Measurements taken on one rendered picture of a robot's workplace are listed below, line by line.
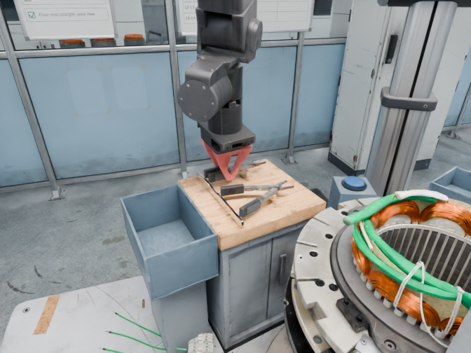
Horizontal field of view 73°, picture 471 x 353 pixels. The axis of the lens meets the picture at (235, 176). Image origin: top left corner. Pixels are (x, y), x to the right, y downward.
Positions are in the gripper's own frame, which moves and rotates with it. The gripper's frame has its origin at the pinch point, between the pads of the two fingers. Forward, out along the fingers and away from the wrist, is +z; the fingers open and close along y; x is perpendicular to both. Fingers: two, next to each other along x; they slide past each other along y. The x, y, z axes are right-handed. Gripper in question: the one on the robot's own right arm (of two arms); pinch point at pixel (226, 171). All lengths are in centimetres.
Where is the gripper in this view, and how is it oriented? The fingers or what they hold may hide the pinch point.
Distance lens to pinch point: 59.0
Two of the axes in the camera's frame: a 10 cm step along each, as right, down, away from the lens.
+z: 0.0, 8.3, 5.6
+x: 8.8, -2.6, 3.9
